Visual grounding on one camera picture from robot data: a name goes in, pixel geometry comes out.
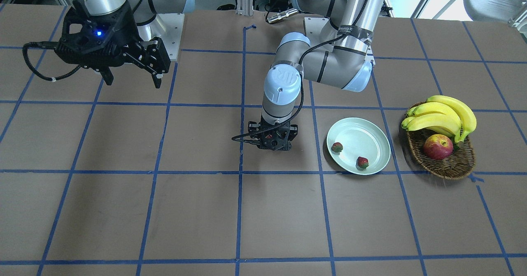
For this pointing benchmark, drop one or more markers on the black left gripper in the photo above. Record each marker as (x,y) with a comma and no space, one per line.
(293,130)

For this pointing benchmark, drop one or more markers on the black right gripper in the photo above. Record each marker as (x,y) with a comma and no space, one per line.
(123,29)

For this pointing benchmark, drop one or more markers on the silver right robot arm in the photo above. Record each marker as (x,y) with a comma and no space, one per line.
(143,10)

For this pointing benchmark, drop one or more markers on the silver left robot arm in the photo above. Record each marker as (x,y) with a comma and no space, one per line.
(338,59)

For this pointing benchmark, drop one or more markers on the light green plate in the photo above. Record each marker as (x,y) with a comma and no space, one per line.
(359,138)

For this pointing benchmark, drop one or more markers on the red yellow apple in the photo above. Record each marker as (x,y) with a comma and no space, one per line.
(438,147)

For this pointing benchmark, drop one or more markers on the yellow banana bunch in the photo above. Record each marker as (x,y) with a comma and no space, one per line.
(442,114)

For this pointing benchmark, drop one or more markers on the brown wicker basket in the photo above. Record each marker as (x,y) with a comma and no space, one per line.
(433,131)

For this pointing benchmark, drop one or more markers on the grey office chair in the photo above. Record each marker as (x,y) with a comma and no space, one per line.
(511,12)

